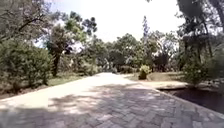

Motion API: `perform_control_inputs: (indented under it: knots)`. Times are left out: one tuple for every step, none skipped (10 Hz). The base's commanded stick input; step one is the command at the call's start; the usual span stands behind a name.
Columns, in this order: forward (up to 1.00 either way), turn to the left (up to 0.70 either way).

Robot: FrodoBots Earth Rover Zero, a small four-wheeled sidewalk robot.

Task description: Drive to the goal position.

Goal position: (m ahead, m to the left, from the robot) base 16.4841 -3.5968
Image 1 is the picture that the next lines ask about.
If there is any wood of trees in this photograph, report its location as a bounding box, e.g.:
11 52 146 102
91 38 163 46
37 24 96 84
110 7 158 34
0 0 224 88

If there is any yellow-green bush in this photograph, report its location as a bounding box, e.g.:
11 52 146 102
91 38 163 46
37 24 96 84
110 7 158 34
138 64 152 81

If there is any grey paving stone path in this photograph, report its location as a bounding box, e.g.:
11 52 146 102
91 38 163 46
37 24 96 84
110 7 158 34
0 72 224 128

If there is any grass patch with bare soil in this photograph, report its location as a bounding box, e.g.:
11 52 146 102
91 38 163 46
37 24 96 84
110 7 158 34
125 71 224 90

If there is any grass strip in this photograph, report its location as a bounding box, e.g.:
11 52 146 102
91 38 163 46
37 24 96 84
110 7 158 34
0 73 88 98

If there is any green bush by pond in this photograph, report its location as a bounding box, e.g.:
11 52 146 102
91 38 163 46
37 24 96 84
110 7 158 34
182 59 210 86

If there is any large green bush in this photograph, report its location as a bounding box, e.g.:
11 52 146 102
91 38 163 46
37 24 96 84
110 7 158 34
0 39 54 90

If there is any dark pond water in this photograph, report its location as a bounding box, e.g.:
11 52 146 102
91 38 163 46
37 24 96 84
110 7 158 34
161 87 224 115

